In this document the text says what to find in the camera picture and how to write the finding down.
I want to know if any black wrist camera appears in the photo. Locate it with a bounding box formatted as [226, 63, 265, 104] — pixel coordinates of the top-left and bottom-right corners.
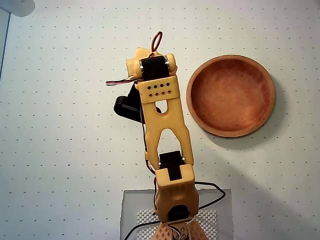
[112, 83, 146, 125]

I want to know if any red white black servo wire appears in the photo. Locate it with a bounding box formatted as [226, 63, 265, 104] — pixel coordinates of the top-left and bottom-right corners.
[105, 77, 141, 87]

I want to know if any red white looped servo wire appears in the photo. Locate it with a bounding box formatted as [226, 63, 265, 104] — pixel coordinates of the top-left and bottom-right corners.
[151, 31, 164, 55]

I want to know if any grey metal base plate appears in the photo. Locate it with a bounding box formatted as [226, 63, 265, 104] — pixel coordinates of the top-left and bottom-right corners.
[121, 188, 233, 240]

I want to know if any white cylinder object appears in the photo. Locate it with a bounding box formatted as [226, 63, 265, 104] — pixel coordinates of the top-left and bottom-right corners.
[0, 0, 36, 18]

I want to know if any white dotted table mat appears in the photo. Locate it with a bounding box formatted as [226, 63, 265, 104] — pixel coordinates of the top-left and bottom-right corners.
[0, 0, 320, 240]

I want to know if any white mesh anti-slip mat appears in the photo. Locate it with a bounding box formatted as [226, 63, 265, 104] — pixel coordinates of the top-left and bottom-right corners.
[136, 209, 217, 240]

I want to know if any round brown wooden bowl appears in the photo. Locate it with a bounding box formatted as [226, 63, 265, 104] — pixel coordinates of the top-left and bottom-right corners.
[186, 54, 276, 138]

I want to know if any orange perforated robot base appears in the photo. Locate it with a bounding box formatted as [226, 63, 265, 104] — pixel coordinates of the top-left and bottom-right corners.
[152, 218, 210, 240]

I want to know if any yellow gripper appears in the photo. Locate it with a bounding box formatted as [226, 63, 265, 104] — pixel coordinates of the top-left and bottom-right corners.
[134, 46, 161, 61]

